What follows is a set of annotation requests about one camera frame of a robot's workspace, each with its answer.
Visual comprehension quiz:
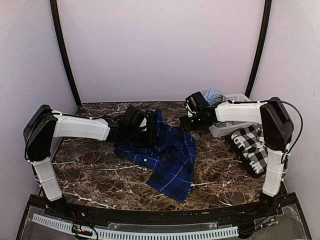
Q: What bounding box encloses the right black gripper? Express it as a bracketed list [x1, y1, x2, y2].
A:
[180, 112, 208, 132]

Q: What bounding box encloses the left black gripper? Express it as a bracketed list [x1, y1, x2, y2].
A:
[125, 126, 160, 147]

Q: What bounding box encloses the blue plaid long sleeve shirt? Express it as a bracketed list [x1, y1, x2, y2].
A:
[114, 109, 196, 203]

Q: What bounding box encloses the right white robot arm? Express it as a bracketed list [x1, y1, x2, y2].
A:
[179, 92, 297, 197]

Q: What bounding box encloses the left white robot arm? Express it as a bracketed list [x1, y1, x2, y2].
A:
[23, 104, 156, 218]

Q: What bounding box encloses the white plastic laundry basket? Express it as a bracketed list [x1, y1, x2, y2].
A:
[208, 93, 253, 138]

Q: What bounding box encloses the grey button shirt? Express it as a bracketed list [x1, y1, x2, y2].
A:
[216, 121, 238, 128]

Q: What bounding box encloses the light blue shirt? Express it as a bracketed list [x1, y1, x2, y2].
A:
[204, 87, 225, 105]

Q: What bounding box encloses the black white checkered folded shirt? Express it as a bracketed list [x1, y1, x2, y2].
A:
[225, 124, 268, 178]

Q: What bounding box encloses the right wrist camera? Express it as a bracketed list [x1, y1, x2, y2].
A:
[185, 91, 209, 113]

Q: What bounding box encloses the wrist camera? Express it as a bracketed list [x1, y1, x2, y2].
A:
[123, 105, 147, 129]
[185, 91, 209, 113]

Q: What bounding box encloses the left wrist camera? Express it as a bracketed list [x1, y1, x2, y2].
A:
[123, 105, 147, 129]

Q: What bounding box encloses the white slotted cable duct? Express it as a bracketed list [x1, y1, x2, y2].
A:
[32, 213, 239, 240]

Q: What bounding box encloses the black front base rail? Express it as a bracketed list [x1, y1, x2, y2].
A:
[29, 192, 298, 228]

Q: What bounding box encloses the right black corner post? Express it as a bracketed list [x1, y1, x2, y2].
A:
[244, 0, 272, 98]

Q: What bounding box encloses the black corner post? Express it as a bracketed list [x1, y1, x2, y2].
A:
[244, 0, 272, 98]
[49, 0, 82, 108]

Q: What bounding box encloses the left black corner post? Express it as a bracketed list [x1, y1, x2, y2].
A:
[49, 0, 82, 108]

